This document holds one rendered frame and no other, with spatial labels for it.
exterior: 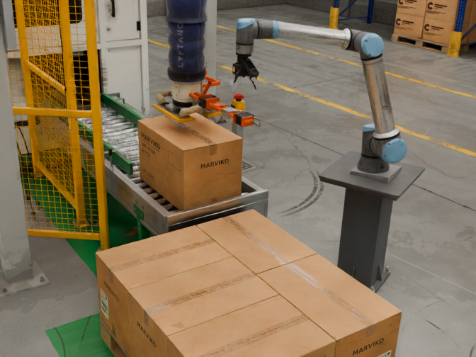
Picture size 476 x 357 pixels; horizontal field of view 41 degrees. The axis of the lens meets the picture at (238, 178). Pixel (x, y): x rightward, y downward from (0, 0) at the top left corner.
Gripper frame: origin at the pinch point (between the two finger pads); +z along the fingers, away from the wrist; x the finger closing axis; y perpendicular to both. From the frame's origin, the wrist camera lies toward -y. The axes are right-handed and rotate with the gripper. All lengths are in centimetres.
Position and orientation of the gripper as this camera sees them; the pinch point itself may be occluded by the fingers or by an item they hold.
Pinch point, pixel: (245, 91)
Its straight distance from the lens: 329.8
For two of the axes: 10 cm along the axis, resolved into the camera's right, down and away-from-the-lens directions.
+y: -5.5, -3.6, 7.6
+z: -0.3, 9.1, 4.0
